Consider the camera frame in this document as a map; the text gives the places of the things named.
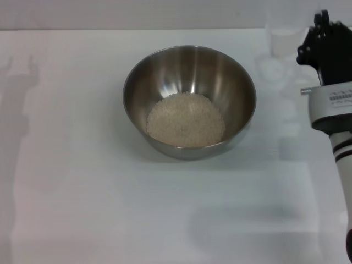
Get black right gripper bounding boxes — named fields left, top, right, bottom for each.
left=296, top=9, right=352, bottom=87

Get clear plastic measuring cup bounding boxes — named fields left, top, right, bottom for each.
left=265, top=10, right=310, bottom=59

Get stainless steel mixing bowl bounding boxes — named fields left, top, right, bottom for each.
left=123, top=45, right=257, bottom=161

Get white rice grains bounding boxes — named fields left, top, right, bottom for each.
left=146, top=92, right=226, bottom=148

